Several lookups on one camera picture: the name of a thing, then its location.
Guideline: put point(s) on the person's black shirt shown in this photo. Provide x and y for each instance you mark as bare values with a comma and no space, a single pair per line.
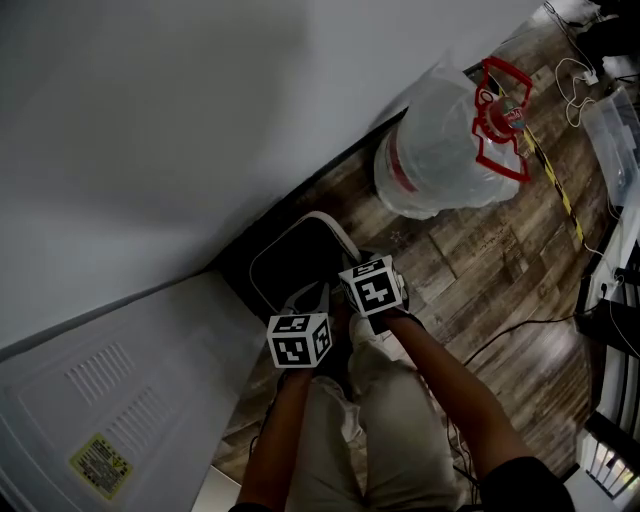
525,487

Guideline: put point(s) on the yellow warning sticker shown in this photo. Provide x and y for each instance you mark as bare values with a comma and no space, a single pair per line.
100,466

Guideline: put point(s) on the person's white right shoe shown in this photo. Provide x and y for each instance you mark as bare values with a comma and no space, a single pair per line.
361,327

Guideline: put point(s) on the bagged clear water jug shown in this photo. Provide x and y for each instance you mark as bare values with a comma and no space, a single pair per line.
440,160

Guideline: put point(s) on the white appliance cabinet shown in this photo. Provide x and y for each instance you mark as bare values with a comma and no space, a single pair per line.
150,360

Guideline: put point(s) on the person's beige trousers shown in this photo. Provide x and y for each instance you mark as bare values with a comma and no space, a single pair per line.
395,440

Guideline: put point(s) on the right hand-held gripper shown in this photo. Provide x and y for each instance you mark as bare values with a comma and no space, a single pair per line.
375,292

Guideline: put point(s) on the white power adapter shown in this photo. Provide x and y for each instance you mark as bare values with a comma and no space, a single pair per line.
591,78

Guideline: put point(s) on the person's left forearm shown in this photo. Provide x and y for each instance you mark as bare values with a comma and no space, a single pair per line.
280,430

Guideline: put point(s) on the person's right forearm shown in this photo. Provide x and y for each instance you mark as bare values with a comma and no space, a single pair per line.
440,380

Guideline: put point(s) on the yellow black floor tape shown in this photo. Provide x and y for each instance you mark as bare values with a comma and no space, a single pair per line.
555,185

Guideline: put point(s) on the clear plastic storage box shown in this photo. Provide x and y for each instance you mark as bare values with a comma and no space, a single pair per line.
615,145

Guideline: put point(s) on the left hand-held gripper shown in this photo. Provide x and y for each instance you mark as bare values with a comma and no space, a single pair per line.
300,342

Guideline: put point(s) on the white desk black frame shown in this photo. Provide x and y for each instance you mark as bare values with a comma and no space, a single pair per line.
615,350

